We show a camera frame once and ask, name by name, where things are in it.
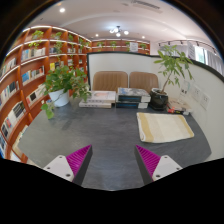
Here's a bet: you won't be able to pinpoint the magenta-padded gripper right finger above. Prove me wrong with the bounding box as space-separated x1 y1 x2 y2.
134 144 183 186

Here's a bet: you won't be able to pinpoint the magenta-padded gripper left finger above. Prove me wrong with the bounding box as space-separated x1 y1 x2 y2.
43 144 94 186

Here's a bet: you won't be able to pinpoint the cream towel with yellow stripes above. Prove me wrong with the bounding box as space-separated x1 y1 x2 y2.
136 111 196 144

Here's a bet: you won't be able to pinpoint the red-edged book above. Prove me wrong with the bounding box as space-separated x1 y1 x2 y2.
166 106 190 116

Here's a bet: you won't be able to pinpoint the small tree in black pot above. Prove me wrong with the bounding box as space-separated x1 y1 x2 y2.
148 44 195 111

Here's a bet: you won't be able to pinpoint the white book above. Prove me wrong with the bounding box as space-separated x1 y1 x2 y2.
78 99 113 109
84 90 117 104

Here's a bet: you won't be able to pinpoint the clear acrylic sign stand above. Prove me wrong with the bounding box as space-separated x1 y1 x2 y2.
179 79 192 101

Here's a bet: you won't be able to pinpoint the leafy plant in white pot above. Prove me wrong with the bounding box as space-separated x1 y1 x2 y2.
40 64 92 120

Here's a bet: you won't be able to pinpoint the tan upholstered chair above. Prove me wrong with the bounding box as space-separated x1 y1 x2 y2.
128 71 160 95
92 70 129 93

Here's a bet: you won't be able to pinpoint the orange wooden bookshelf unit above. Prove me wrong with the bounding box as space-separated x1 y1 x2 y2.
0 24 152 164

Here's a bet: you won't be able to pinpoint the white window curtains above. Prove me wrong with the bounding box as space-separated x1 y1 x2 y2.
195 45 224 76

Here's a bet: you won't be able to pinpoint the white standing banner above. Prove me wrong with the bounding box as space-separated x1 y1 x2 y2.
186 40 197 61

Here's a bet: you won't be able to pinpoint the white sign board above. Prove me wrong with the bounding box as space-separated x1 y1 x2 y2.
129 41 139 54

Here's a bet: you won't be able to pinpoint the ceiling lamp with round bulbs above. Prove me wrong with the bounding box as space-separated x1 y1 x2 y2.
109 25 130 38

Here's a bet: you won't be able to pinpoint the recessed ceiling lights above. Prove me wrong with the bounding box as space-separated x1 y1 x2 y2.
58 6 101 38

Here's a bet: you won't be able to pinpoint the ceiling air vent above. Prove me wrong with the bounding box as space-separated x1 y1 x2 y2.
129 0 164 14

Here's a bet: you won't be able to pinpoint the white wall socket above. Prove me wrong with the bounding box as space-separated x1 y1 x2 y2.
191 84 202 102
199 92 212 111

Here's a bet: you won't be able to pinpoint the black track light rail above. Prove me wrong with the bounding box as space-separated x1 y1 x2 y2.
158 38 218 54

